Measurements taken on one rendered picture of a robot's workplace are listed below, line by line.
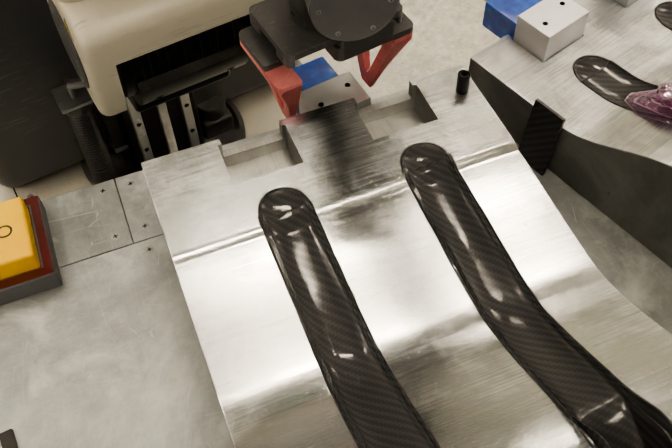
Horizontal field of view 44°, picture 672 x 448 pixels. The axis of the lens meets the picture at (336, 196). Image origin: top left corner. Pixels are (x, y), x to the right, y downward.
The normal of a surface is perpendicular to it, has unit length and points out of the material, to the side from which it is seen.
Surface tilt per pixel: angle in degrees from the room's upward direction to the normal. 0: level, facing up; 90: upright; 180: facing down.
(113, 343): 0
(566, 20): 0
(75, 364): 0
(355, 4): 89
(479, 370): 26
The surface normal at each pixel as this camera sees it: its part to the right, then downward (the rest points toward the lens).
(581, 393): -0.17, -0.87
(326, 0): 0.21, 0.78
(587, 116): -0.11, -0.69
